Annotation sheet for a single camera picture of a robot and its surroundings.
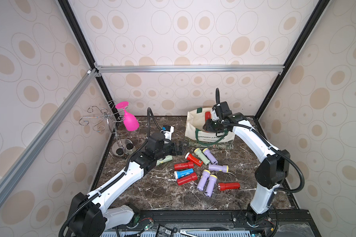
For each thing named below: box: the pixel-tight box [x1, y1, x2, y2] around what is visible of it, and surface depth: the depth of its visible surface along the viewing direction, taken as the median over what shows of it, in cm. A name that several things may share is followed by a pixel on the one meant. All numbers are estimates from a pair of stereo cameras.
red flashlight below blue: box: [177, 172, 199, 186], surface depth 87 cm
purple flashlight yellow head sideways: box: [208, 163, 229, 173], surface depth 91 cm
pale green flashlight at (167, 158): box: [156, 155, 173, 166], surface depth 96 cm
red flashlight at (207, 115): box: [204, 111, 212, 123], surface depth 87 cm
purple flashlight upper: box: [202, 147, 219, 165], surface depth 96 cm
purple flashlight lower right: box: [204, 174, 218, 198], surface depth 85 cm
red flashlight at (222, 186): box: [217, 182, 241, 192], surface depth 84 cm
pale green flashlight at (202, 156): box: [193, 148, 211, 166], surface depth 96 cm
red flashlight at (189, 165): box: [174, 161, 195, 171], surface depth 91 cm
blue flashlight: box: [173, 168, 194, 180], surface depth 88 cm
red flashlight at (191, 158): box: [184, 152, 204, 167], surface depth 95 cm
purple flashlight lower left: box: [196, 169, 211, 192], surface depth 87 cm
